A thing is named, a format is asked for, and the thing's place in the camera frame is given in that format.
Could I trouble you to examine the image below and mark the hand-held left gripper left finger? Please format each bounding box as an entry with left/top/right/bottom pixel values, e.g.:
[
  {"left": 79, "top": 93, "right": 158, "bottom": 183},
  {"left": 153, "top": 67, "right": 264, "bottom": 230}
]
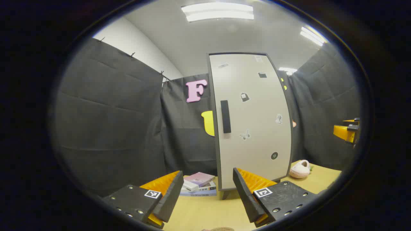
[{"left": 102, "top": 170, "right": 184, "bottom": 229}]

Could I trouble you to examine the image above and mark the blue book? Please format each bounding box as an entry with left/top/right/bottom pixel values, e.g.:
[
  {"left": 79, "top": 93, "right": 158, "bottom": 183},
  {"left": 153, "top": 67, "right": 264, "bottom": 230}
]
[{"left": 180, "top": 189, "right": 217, "bottom": 197}]

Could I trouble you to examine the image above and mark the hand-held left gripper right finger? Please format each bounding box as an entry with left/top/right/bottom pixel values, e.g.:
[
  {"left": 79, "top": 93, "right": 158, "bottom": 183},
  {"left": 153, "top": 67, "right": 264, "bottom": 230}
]
[{"left": 233, "top": 167, "right": 318, "bottom": 228}]

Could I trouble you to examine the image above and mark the black backdrop cloth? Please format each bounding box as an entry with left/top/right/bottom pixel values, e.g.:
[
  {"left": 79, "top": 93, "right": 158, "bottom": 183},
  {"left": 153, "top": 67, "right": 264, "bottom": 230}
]
[{"left": 53, "top": 38, "right": 362, "bottom": 198}]

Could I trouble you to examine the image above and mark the white cabinet door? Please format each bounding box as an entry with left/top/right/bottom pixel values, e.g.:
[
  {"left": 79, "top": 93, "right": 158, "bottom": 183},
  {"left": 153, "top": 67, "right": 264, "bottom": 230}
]
[{"left": 209, "top": 53, "right": 293, "bottom": 190}]

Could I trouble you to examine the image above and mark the grey cabinet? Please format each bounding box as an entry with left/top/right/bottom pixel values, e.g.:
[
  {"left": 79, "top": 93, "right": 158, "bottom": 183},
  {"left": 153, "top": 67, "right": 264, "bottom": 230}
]
[{"left": 206, "top": 52, "right": 295, "bottom": 200}]

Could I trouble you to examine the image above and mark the ceiling light panel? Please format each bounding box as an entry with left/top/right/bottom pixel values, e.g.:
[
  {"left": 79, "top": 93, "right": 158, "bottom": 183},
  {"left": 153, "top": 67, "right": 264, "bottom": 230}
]
[
  {"left": 181, "top": 2, "right": 255, "bottom": 23},
  {"left": 300, "top": 26, "right": 328, "bottom": 47}
]

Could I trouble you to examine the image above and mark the black cabinet door handle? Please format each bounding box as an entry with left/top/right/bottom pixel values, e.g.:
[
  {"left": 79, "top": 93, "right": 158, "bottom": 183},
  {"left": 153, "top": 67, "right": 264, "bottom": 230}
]
[{"left": 220, "top": 100, "right": 232, "bottom": 134}]

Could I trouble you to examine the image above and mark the white book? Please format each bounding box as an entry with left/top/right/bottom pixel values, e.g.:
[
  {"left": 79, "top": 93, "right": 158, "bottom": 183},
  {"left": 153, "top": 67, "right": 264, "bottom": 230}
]
[{"left": 182, "top": 180, "right": 199, "bottom": 192}]

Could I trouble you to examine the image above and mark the pink plush toy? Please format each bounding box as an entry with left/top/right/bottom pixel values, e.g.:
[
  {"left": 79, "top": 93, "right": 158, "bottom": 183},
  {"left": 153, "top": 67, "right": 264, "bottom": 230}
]
[{"left": 289, "top": 160, "right": 311, "bottom": 179}]

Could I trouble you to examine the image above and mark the pink book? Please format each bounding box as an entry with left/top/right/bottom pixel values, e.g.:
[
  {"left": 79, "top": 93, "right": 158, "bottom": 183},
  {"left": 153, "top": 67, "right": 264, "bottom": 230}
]
[{"left": 184, "top": 172, "right": 216, "bottom": 187}]

